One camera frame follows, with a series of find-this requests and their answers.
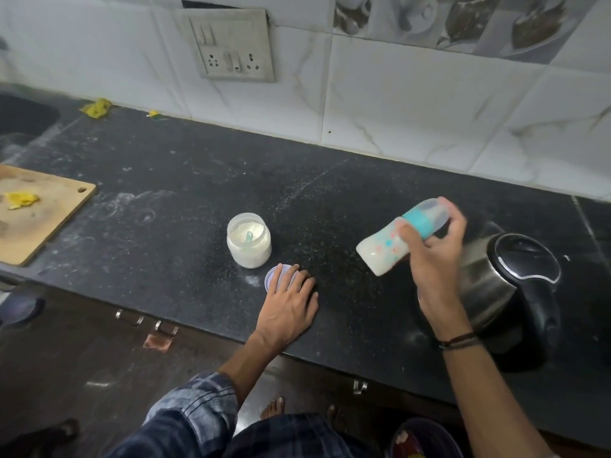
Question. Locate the person's right hand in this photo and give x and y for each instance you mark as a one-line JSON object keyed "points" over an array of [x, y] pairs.
{"points": [[436, 276]]}

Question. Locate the person's left hand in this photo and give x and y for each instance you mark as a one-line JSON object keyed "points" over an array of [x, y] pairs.
{"points": [[286, 314]]}

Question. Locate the lavender round jar lid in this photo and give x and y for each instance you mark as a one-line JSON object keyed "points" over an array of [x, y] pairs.
{"points": [[269, 280]]}

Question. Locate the steel black electric kettle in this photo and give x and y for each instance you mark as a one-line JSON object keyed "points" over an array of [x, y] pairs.
{"points": [[491, 281]]}

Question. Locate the teal baby bottle cap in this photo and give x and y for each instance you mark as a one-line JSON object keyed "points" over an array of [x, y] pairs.
{"points": [[427, 218]]}

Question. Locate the clear baby bottle teal print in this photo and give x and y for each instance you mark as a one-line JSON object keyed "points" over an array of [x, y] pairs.
{"points": [[382, 250]]}

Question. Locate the glass jar of white powder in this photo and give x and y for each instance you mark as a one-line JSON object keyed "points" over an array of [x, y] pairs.
{"points": [[249, 255]]}

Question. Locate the teal measuring scoop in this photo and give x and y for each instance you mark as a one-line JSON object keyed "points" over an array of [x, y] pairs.
{"points": [[248, 237]]}

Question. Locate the person's right forearm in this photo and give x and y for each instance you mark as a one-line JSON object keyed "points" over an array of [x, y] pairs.
{"points": [[491, 405]]}

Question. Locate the person's left forearm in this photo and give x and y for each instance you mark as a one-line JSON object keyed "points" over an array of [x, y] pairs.
{"points": [[250, 372]]}

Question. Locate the person's left foot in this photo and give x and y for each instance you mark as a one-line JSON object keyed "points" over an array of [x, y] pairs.
{"points": [[272, 409]]}

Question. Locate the person's foot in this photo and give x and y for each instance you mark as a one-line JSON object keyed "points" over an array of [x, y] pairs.
{"points": [[272, 409], [334, 417]]}

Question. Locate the person's right foot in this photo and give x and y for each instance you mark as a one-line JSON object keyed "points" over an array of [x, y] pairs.
{"points": [[334, 417]]}

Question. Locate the black wrist bands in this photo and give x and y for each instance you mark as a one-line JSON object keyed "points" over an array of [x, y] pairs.
{"points": [[459, 341]]}

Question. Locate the blue plaid shirt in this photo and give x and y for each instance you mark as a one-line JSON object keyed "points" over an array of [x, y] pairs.
{"points": [[200, 414]]}

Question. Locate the purple waste bin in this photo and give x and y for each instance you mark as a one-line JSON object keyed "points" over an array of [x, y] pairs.
{"points": [[429, 441]]}

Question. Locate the small yellow green scrap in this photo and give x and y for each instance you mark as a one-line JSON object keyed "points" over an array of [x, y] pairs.
{"points": [[153, 114]]}

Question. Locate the wooden cutting board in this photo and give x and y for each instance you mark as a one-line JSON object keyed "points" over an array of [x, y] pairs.
{"points": [[43, 219]]}

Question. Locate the clear blue round lid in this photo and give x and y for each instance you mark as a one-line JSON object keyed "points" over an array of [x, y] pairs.
{"points": [[19, 310]]}

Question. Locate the crumpled yellow cloth scrap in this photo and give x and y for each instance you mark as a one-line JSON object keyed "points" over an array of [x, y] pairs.
{"points": [[97, 108]]}

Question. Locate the yellow peel scrap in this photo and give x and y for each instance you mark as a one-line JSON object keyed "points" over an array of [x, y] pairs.
{"points": [[20, 200]]}

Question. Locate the black kitchen sink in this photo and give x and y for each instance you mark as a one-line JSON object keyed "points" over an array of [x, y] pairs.
{"points": [[26, 119]]}

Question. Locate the grey wall switch socket plate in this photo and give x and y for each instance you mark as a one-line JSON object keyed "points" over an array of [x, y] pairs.
{"points": [[229, 42]]}

